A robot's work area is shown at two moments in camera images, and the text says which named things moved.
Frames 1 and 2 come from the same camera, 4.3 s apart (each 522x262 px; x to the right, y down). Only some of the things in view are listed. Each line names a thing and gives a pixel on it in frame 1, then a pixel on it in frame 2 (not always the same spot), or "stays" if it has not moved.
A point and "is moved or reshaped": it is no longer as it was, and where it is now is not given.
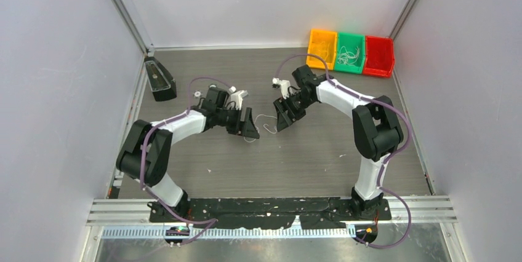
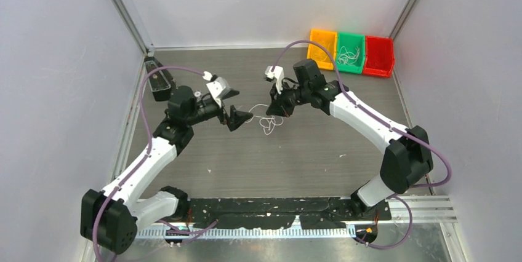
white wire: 258,129 is moved or reshaped
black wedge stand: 163,86 stays
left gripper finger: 250,129 -> 237,118
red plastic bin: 379,56 stays
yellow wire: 322,42 is moved or reshaped
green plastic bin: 349,53 stays
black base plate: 269,213 stays
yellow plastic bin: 322,43 stays
